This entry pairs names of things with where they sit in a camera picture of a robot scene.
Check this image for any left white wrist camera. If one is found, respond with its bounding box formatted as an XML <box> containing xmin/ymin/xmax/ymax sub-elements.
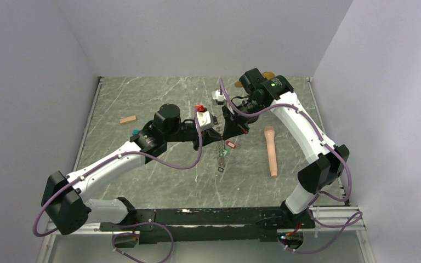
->
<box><xmin>197</xmin><ymin>111</ymin><xmax>218</xmax><ymax>131</ymax></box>

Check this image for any red key tag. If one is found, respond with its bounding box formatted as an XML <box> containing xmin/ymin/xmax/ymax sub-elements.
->
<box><xmin>225</xmin><ymin>140</ymin><xmax>241</xmax><ymax>149</ymax></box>

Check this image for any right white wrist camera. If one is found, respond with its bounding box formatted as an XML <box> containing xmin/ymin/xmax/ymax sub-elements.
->
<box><xmin>212</xmin><ymin>90</ymin><xmax>226</xmax><ymax>106</ymax></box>

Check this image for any black base frame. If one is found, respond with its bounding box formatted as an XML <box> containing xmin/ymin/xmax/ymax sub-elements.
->
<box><xmin>99</xmin><ymin>207</ymin><xmax>316</xmax><ymax>244</ymax></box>

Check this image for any tan wooden block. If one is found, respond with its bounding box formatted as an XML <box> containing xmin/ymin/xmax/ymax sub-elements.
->
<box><xmin>120</xmin><ymin>115</ymin><xmax>137</xmax><ymax>125</ymax></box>

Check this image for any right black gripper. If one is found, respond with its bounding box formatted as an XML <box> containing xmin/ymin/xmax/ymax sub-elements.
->
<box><xmin>222</xmin><ymin>97</ymin><xmax>266</xmax><ymax>140</ymax></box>

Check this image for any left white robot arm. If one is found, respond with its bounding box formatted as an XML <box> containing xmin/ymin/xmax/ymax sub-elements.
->
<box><xmin>41</xmin><ymin>104</ymin><xmax>221</xmax><ymax>235</ymax></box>

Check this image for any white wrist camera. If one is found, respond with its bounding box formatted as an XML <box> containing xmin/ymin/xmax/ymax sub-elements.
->
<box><xmin>197</xmin><ymin>111</ymin><xmax>218</xmax><ymax>131</ymax></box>
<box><xmin>212</xmin><ymin>90</ymin><xmax>226</xmax><ymax>106</ymax></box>

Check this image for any pink wooden cylinder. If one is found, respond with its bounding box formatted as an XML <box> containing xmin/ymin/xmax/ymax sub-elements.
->
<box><xmin>264</xmin><ymin>126</ymin><xmax>278</xmax><ymax>177</ymax></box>

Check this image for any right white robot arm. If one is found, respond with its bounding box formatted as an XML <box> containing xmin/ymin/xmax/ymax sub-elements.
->
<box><xmin>216</xmin><ymin>68</ymin><xmax>351</xmax><ymax>228</ymax></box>

